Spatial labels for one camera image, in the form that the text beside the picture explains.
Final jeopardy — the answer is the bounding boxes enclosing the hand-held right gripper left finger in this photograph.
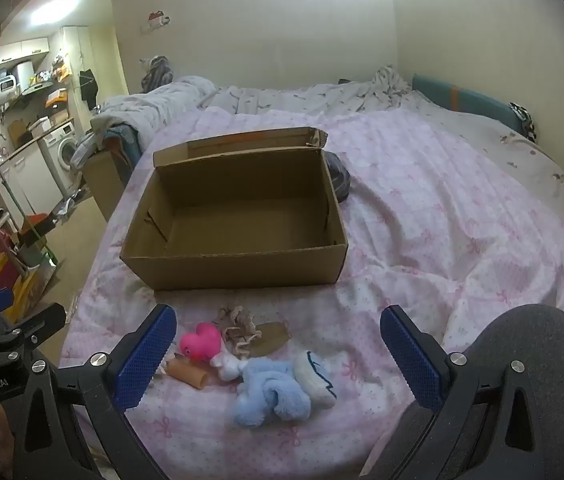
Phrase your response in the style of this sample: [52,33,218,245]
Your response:
[9,304,177,480]

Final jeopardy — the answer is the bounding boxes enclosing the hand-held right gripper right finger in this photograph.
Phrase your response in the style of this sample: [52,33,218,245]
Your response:
[379,304,563,480]

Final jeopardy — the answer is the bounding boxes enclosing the wall sticker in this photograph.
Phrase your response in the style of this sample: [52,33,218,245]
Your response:
[140,10,171,33]

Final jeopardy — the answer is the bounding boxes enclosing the blue folded clothes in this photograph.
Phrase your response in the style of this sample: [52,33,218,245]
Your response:
[104,125,143,171]

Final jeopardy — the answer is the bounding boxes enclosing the bottle with pink cap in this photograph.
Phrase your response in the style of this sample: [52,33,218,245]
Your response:
[233,357,313,428]

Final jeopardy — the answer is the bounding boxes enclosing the pink printed blanket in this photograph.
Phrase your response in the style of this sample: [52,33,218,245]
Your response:
[59,107,564,480]

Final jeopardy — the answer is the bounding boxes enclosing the white base cabinet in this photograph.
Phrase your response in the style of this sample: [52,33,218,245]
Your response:
[0,147,65,231]

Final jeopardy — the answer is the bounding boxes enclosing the white sock with dark trim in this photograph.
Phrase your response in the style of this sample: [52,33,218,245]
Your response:
[293,350,337,409]

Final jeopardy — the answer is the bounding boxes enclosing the black hanging garment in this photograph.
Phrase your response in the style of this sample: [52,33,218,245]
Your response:
[79,69,100,110]

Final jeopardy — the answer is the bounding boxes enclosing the brown cardboard tube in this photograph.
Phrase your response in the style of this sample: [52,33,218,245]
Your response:
[164,355,213,390]

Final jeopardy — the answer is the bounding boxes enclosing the pink heart plush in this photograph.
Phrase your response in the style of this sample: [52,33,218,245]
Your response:
[179,322,223,362]

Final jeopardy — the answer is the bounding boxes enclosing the beige lace sock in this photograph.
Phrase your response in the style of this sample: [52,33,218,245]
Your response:
[212,305,263,361]

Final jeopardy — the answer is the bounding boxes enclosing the small white plush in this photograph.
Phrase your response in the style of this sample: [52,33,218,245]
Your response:
[211,352,243,382]

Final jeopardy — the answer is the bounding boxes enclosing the white wall cabinets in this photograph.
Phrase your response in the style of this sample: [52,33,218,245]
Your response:
[0,37,52,67]

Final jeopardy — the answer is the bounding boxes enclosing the brown sheer stocking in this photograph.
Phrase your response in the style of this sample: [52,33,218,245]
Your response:
[249,320,293,358]

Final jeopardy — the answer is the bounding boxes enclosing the white washing machine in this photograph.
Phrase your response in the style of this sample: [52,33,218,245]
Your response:
[39,120,85,196]

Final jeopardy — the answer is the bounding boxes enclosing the teal pillow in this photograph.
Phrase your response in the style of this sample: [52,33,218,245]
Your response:
[412,74,528,133]

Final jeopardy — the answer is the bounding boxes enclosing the black white patterned bag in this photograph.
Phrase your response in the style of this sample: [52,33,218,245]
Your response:
[509,102,538,142]

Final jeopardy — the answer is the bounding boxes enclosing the dark striped cloth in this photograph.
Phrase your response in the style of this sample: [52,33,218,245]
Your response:
[323,149,351,204]

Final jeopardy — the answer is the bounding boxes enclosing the striped hanging clothes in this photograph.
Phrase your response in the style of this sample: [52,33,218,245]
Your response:
[139,55,175,93]

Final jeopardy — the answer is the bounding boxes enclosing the large cardboard box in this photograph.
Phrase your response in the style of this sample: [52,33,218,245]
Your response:
[83,150,130,223]

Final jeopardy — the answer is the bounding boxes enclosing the white floral duvet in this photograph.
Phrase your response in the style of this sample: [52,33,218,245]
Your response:
[69,65,564,256]

